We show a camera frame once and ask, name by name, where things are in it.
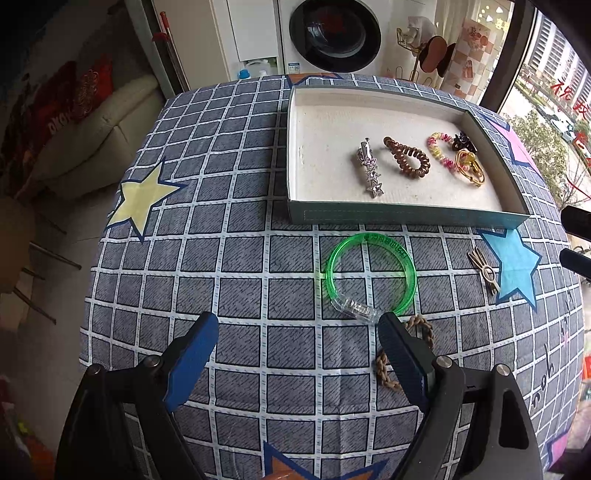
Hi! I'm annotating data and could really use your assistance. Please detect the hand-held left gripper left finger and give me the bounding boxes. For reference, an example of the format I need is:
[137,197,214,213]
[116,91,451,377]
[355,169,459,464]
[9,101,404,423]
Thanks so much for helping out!
[54,311,220,480]

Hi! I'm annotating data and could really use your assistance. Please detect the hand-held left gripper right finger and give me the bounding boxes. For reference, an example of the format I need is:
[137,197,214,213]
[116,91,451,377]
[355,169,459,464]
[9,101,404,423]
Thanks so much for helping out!
[378,312,546,480]

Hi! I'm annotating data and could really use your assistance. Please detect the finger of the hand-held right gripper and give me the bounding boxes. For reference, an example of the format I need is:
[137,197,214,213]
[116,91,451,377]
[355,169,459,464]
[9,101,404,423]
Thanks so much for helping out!
[559,248,591,285]
[561,206,591,241]

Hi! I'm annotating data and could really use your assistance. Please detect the brown braided hair tie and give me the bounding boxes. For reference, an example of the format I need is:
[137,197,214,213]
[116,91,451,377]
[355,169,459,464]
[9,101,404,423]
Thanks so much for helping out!
[373,314,435,394]

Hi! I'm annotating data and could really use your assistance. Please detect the green transparent bracelet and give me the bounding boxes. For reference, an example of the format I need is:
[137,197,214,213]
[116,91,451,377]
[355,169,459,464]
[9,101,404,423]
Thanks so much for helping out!
[325,233,417,324]

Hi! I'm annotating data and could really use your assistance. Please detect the beige hair clip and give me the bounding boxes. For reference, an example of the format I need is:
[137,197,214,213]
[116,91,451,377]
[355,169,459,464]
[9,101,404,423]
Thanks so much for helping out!
[466,248,502,294]

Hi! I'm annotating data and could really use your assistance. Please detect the yellow hair tie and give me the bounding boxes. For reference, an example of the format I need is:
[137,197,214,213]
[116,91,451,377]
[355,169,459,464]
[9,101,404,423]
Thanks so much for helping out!
[455,150,486,188]

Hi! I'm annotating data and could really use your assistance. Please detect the black claw hair clip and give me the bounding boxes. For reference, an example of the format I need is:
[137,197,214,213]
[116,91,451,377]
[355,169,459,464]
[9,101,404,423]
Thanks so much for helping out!
[451,131,477,154]

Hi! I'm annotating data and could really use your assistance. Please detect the colourful beaded bracelet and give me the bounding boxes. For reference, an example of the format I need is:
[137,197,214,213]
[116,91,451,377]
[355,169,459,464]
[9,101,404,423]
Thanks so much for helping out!
[427,131,459,171]

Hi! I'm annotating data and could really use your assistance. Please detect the brown spiral hair tie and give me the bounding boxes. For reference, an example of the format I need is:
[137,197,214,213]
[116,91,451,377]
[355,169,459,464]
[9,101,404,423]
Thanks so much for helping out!
[382,136,431,179]

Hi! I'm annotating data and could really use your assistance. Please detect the silver star hair clip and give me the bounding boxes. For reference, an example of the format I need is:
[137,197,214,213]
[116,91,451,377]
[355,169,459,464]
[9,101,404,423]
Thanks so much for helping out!
[355,137,387,199]

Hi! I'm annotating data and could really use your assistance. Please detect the shallow white cardboard box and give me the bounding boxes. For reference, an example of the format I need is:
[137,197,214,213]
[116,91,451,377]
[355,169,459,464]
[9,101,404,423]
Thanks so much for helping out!
[278,84,532,230]

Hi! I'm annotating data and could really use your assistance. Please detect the tree outside window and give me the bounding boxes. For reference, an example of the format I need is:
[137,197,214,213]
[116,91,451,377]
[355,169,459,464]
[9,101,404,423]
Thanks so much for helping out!
[508,111,574,205]

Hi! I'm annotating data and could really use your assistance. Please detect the red lettering window sticker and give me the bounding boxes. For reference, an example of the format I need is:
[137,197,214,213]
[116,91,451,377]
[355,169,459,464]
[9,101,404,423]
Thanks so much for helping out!
[549,78,591,200]

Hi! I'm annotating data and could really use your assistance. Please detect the grey checkered star tablecloth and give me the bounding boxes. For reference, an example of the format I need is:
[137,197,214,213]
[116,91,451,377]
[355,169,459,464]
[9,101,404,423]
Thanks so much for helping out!
[78,73,591,480]

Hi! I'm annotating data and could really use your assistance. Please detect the apartment buildings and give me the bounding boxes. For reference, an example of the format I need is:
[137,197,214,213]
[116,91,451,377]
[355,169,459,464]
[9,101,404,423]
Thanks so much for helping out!
[531,14,583,89]

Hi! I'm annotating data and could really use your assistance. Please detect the pink checkered laundry hamper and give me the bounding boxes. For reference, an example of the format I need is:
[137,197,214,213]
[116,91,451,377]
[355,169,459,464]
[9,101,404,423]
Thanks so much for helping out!
[445,18,505,91]

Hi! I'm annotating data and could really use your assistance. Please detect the brown slipper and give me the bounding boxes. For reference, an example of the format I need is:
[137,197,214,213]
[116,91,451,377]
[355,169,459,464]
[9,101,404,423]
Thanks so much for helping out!
[441,42,458,78]
[422,36,448,73]

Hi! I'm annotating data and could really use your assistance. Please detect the cream sofa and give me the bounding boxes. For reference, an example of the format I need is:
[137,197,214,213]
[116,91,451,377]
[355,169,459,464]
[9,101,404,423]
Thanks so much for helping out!
[32,74,165,199]

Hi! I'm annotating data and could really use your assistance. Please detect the dark red printed blanket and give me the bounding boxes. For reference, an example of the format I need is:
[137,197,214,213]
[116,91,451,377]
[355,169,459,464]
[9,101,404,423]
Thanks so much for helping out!
[0,60,80,197]

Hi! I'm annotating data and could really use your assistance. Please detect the red patterned cushion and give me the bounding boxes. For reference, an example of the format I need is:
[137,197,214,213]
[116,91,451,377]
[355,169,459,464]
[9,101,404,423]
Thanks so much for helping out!
[74,58,115,121]

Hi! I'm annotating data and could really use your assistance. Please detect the white washing machine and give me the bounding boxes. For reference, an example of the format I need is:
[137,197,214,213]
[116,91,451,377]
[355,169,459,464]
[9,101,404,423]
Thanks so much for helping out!
[278,0,384,75]

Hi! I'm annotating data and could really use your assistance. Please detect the tall white cabinet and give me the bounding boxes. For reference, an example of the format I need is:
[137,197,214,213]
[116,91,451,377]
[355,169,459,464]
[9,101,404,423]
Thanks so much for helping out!
[212,0,282,81]

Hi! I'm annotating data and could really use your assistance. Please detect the dark window frame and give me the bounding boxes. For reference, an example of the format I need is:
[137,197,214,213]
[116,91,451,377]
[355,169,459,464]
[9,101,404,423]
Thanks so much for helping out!
[478,0,539,112]

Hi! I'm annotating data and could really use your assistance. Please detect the gold wire rack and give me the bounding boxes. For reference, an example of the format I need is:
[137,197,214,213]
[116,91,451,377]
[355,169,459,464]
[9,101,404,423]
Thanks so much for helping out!
[395,16,439,85]

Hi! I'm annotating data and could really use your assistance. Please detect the red handled mop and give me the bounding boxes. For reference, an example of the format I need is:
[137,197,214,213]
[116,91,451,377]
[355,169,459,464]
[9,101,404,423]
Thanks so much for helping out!
[152,11,191,92]

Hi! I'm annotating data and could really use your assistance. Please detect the dark sliding door frame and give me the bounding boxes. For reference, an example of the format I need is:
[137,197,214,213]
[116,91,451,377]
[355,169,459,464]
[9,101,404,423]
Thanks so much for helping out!
[122,0,168,99]

